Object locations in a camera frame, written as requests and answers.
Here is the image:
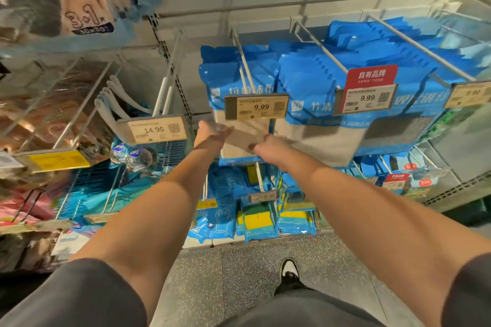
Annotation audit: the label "metal peg hook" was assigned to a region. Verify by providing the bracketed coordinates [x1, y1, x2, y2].
[152, 35, 181, 119]
[292, 20, 350, 75]
[367, 15, 477, 82]
[230, 28, 258, 98]

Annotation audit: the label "person's left hand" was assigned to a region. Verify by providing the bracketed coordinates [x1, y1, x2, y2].
[192, 120, 235, 154]

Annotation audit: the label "person's black shoe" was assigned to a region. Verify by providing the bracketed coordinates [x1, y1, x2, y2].
[278, 257, 302, 287]

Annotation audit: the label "dark green goods pile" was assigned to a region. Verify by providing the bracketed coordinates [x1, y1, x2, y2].
[464, 196, 491, 224]

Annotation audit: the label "hanging brownish packets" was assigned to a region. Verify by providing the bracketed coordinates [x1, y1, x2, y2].
[0, 62, 116, 155]

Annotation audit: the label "blue glove packets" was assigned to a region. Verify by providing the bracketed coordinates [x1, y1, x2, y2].
[188, 166, 258, 245]

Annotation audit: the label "person's dark left sleeve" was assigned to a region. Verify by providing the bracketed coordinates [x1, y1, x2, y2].
[0, 258, 150, 327]

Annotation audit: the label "yellow green sponge packets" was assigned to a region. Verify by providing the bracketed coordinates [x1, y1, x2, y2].
[236, 185, 317, 241]

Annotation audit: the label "person's right hand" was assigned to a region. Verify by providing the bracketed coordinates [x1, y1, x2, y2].
[252, 133, 297, 171]

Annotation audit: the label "striped sponge packets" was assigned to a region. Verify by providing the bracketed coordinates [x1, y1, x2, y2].
[349, 147, 450, 197]

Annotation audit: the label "teal cloth packets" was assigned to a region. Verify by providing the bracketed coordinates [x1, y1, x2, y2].
[54, 162, 162, 224]

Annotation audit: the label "red white price tag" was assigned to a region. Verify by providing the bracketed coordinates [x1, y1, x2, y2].
[335, 64, 400, 114]

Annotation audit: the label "person's dark sleeve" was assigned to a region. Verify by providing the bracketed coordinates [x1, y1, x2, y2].
[0, 258, 150, 327]
[441, 252, 491, 327]

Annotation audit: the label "blue cloth packet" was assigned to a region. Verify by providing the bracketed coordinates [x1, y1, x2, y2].
[218, 118, 270, 157]

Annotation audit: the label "pink goods pile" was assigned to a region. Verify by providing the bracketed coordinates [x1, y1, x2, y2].
[0, 185, 93, 274]

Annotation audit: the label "person's grey trousers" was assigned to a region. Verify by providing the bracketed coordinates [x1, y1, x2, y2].
[218, 285, 385, 327]

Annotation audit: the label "blue antibacterial cloth packets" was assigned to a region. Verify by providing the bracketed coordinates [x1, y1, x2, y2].
[198, 45, 281, 121]

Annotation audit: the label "pale white price tag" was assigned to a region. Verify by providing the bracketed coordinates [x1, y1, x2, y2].
[0, 153, 24, 171]

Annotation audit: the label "person's right forearm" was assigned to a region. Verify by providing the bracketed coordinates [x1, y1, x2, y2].
[280, 154, 491, 327]

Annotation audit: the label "blue steel-cloth packets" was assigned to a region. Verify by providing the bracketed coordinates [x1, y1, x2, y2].
[326, 16, 491, 109]

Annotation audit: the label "person's dark right sleeve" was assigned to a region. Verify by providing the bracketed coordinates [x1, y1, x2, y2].
[441, 252, 491, 327]

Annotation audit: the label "yellowish price tag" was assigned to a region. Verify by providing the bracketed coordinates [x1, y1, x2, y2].
[445, 81, 491, 109]
[224, 93, 291, 122]
[126, 114, 189, 145]

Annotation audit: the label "bright yellow price tag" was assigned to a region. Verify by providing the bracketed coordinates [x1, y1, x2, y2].
[15, 148, 93, 174]

